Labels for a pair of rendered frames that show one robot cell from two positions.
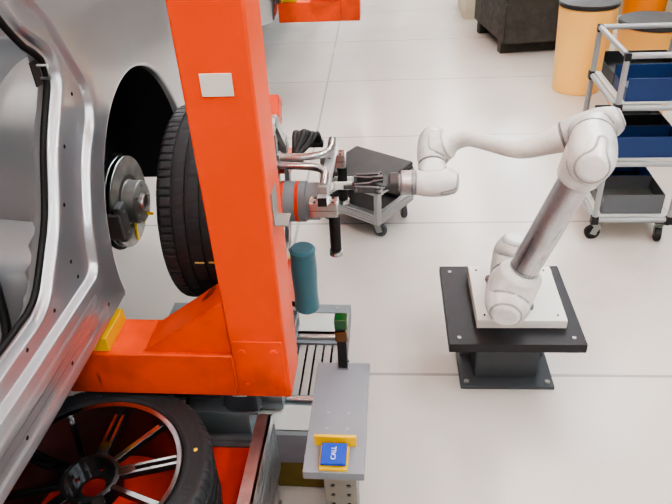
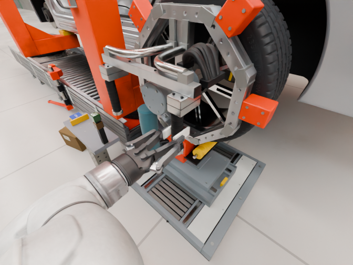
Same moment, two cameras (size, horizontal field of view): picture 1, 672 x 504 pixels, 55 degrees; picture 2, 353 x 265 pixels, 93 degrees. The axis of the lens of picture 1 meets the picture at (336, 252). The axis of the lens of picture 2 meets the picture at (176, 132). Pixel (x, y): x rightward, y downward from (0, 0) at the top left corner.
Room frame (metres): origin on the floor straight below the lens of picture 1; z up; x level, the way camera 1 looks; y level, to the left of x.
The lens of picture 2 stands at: (2.30, -0.36, 1.16)
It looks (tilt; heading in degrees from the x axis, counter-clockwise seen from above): 41 degrees down; 125
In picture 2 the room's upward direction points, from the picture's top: straight up
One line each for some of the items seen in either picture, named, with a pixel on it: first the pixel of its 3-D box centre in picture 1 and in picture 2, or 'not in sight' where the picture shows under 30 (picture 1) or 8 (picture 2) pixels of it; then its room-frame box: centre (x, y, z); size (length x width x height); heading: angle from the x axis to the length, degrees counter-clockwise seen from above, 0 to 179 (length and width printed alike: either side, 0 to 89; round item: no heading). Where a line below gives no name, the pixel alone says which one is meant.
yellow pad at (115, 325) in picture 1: (93, 328); not in sight; (1.48, 0.73, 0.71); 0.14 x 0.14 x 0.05; 84
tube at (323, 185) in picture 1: (298, 166); (139, 37); (1.83, 0.10, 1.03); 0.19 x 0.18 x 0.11; 84
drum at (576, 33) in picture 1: (582, 45); not in sight; (5.07, -2.04, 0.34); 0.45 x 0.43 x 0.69; 83
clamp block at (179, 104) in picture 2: (333, 158); (184, 99); (2.09, -0.01, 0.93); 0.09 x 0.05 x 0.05; 84
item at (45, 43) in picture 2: not in sight; (53, 34); (-0.45, 0.77, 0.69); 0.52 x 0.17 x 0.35; 84
